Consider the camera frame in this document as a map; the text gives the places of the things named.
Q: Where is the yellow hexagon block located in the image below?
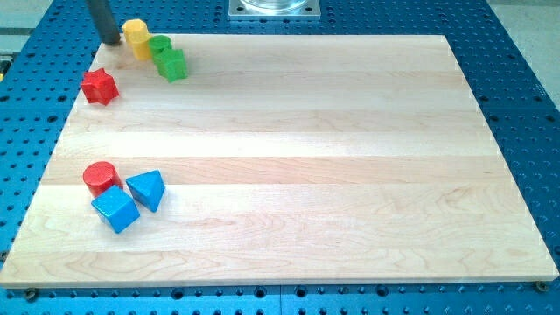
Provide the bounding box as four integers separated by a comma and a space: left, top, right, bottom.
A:
122, 18, 150, 45

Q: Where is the blue triangle block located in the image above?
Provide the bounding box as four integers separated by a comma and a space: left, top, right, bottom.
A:
126, 170, 165, 213

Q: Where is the green star block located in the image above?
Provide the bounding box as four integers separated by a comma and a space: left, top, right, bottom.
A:
153, 49, 188, 82

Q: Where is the green cylinder block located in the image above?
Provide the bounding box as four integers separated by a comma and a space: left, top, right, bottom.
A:
148, 35, 172, 57

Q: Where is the blue cube block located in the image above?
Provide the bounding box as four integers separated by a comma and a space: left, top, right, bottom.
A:
91, 185, 140, 234

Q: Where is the red cylinder block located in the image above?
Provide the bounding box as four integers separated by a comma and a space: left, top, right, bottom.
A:
82, 161, 123, 197

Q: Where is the red star block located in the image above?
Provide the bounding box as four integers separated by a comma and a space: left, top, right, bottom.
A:
80, 68, 120, 105

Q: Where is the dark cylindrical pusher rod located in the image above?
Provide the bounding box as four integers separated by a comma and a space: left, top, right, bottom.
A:
85, 0, 121, 46

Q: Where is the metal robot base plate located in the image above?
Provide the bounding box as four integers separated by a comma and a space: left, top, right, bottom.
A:
228, 0, 321, 19

